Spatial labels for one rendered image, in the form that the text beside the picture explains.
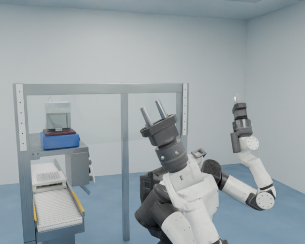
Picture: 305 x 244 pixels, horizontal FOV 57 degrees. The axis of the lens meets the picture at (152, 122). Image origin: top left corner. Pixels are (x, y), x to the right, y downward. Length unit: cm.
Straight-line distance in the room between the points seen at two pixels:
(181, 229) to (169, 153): 29
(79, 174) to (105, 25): 373
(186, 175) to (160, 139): 14
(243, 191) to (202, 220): 56
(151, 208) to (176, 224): 12
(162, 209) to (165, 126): 34
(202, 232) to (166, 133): 31
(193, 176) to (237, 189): 56
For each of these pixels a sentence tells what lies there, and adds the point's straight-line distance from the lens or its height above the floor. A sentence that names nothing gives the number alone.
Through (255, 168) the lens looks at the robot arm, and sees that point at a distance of 142.
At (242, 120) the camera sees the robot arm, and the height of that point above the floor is 152.
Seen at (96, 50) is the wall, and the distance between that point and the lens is 507.
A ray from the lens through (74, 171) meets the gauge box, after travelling 173.
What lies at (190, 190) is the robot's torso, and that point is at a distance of 116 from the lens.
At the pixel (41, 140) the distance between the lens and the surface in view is 159.
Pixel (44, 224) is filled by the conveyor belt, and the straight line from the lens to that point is 185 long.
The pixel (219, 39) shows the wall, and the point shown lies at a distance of 579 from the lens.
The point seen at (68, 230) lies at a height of 81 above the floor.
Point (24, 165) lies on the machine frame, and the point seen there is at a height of 127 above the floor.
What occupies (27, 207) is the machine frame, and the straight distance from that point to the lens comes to 170.
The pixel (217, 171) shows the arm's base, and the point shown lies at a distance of 141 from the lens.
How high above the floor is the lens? 171
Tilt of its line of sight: 8 degrees down
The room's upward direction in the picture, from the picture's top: straight up
